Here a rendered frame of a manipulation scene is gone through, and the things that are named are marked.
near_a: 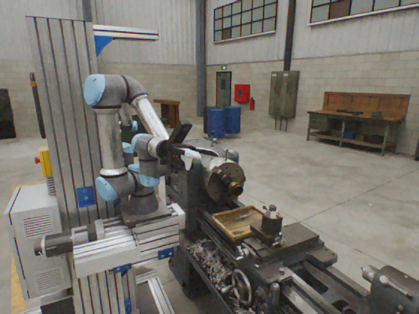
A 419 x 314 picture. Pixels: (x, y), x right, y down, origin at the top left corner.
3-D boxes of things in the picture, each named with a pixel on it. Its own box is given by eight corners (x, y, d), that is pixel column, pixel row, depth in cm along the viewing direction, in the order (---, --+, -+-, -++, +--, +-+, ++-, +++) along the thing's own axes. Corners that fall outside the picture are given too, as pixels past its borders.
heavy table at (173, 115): (154, 122, 1141) (153, 99, 1113) (163, 122, 1165) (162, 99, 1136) (171, 128, 1015) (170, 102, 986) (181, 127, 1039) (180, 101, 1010)
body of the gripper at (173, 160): (195, 170, 88) (171, 162, 96) (197, 144, 86) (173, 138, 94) (178, 172, 82) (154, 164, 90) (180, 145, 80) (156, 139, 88)
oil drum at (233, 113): (220, 131, 950) (220, 106, 925) (233, 130, 982) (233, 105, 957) (230, 134, 903) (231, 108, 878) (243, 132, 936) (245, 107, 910)
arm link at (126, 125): (124, 72, 160) (138, 123, 202) (105, 71, 159) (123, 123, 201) (122, 85, 154) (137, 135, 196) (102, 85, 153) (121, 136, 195)
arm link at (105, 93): (138, 196, 125) (128, 74, 109) (108, 207, 114) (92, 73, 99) (125, 189, 133) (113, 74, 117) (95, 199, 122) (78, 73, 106)
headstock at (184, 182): (161, 182, 249) (158, 141, 238) (206, 174, 271) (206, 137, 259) (186, 208, 199) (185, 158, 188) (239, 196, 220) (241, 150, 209)
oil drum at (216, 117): (203, 136, 878) (203, 109, 852) (218, 134, 910) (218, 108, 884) (214, 139, 831) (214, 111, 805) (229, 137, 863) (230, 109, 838)
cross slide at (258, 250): (237, 247, 143) (237, 240, 142) (297, 228, 162) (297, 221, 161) (257, 266, 129) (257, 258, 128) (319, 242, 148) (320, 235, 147)
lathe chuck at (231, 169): (200, 200, 195) (203, 159, 187) (236, 196, 210) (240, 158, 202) (205, 205, 187) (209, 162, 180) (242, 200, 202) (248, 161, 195)
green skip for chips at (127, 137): (110, 149, 707) (106, 117, 682) (141, 143, 772) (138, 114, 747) (138, 160, 618) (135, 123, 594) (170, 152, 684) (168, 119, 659)
